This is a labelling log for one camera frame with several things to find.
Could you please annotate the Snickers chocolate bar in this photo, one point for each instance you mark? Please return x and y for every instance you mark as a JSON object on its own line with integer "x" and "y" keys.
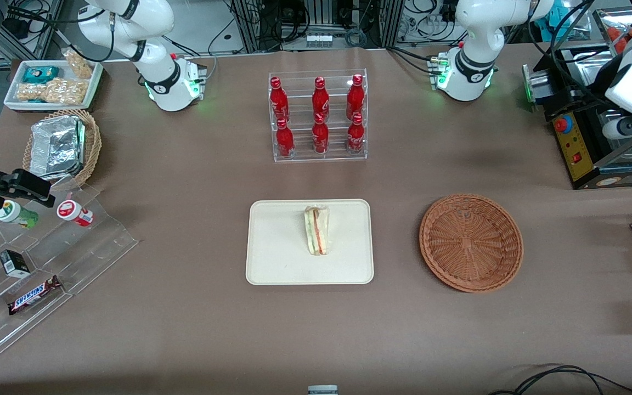
{"x": 35, "y": 295}

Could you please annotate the steel food pan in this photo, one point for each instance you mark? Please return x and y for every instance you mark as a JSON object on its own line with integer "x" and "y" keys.
{"x": 587, "y": 55}

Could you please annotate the small grey device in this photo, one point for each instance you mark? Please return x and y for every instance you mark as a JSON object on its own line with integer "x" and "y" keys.
{"x": 322, "y": 390}

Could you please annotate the red packaged food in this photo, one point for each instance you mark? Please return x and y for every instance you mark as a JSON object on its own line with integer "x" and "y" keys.
{"x": 620, "y": 34}

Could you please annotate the clear bag of crackers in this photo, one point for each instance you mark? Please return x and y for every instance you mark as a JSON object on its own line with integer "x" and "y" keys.
{"x": 52, "y": 90}
{"x": 80, "y": 63}

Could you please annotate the green lidded snack cup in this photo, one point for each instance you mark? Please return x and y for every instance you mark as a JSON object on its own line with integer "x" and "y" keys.
{"x": 15, "y": 214}

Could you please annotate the small black carton box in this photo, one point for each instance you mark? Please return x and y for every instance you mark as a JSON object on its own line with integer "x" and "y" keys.
{"x": 14, "y": 263}

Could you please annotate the white rectangular snack tray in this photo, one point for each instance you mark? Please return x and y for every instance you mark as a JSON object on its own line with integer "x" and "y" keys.
{"x": 14, "y": 82}

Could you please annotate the red lidded snack cup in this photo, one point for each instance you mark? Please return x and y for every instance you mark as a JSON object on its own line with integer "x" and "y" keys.
{"x": 74, "y": 213}

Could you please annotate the silver metal fitting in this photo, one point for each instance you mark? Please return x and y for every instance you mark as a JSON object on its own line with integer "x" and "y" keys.
{"x": 535, "y": 85}

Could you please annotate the teal snack packet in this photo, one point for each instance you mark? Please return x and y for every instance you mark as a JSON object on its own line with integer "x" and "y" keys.
{"x": 40, "y": 73}

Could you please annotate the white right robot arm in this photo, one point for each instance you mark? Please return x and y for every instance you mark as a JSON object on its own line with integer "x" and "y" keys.
{"x": 154, "y": 52}

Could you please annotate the white power strip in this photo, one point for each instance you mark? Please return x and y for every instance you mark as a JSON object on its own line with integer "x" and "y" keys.
{"x": 319, "y": 39}

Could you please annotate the silver foil package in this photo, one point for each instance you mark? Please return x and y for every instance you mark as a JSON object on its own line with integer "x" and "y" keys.
{"x": 55, "y": 148}

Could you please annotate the black food warmer appliance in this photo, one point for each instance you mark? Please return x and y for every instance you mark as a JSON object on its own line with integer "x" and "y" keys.
{"x": 574, "y": 148}

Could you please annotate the cream plastic tray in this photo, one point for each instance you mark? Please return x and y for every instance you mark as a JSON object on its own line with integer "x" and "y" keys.
{"x": 277, "y": 244}

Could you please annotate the triangle sandwich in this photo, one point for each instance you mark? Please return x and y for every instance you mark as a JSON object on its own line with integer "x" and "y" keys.
{"x": 317, "y": 233}

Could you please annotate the red cola bottle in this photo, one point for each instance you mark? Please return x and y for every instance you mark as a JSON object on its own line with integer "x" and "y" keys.
{"x": 355, "y": 134}
{"x": 285, "y": 140}
{"x": 279, "y": 99}
{"x": 355, "y": 96}
{"x": 320, "y": 136}
{"x": 320, "y": 99}

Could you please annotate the clear acrylic tiered stand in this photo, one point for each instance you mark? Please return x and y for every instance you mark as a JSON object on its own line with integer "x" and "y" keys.
{"x": 91, "y": 247}

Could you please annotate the teal box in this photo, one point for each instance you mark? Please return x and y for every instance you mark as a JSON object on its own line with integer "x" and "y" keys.
{"x": 560, "y": 22}

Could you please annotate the brown round wicker basket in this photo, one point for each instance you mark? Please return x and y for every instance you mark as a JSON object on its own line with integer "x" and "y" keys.
{"x": 472, "y": 244}

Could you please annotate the light wicker basket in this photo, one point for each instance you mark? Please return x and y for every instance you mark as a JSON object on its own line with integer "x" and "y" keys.
{"x": 92, "y": 145}

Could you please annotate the clear acrylic bottle rack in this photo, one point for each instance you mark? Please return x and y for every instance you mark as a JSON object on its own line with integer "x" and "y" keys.
{"x": 319, "y": 156}

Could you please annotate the aluminium frame equipment rack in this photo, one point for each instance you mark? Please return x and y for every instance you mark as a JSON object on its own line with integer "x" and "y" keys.
{"x": 272, "y": 22}

